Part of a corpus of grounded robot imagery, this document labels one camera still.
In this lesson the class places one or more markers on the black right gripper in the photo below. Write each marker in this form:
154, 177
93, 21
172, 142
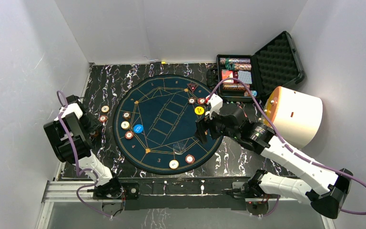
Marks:
202, 125

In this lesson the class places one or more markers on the yellow big blind button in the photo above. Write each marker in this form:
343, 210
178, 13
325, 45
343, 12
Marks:
199, 110

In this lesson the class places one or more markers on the blue small blind button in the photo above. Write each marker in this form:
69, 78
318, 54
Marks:
138, 128

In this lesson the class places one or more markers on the red poker chip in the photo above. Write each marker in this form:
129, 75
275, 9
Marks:
129, 135

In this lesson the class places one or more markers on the cream poker chip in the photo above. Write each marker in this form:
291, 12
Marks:
125, 125

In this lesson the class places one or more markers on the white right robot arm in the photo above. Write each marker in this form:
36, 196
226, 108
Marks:
325, 190

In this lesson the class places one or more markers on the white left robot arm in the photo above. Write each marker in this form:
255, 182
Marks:
70, 136

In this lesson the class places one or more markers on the clear plastic dealer button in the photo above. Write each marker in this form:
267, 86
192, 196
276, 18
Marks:
179, 148

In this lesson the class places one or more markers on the red triangle marker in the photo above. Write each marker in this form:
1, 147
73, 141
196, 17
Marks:
192, 87

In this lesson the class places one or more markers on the poker chip row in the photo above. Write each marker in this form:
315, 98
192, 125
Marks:
238, 67
235, 87
234, 61

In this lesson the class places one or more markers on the round blue poker mat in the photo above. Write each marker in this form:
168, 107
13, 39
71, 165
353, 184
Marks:
164, 105

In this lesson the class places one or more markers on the red card deck box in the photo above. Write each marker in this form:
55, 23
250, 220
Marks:
225, 74

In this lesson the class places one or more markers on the short poker chip stack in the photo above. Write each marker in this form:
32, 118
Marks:
252, 93

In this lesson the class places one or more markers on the blue card deck in case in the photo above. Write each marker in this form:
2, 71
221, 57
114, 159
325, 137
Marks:
245, 77

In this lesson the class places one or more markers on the top poker chip row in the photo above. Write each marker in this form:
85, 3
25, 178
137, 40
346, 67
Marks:
234, 61

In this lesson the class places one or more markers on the black foam-lined carrying case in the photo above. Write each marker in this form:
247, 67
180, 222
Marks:
276, 64

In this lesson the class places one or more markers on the white cylindrical drum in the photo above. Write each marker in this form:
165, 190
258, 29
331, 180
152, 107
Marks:
296, 115

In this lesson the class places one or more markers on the aluminium mounting rail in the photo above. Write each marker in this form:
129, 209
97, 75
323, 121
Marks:
172, 203

